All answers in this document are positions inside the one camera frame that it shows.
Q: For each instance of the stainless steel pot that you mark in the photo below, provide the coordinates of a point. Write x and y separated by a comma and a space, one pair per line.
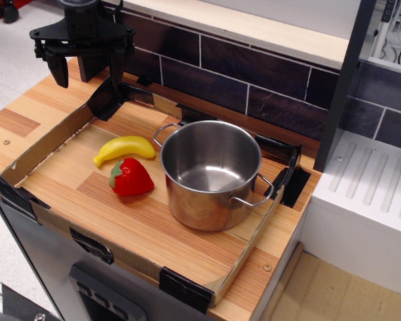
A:
211, 168

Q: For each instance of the dark left vertical post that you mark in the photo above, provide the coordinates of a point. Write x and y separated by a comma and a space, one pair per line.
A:
91, 66

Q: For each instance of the black caster wheel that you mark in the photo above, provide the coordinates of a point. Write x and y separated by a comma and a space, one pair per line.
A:
8, 11

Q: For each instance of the red toy strawberry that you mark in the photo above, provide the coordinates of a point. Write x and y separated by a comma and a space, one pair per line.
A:
129, 177

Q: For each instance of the dark grey vertical post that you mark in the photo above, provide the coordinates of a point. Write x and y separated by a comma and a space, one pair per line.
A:
358, 51

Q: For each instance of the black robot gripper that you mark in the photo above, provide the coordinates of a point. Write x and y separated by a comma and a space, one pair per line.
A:
87, 29

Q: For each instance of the light wooden shelf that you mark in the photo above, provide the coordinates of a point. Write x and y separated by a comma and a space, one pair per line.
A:
289, 40

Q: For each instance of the yellow toy banana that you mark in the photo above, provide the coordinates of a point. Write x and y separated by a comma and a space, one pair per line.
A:
122, 146

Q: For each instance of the grey oven control panel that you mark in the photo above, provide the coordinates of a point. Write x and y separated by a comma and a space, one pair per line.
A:
101, 302

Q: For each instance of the white toy sink drainboard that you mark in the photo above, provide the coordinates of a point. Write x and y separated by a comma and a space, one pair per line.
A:
353, 220

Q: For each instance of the cardboard fence with black tape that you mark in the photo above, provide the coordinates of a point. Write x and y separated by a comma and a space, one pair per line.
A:
48, 139

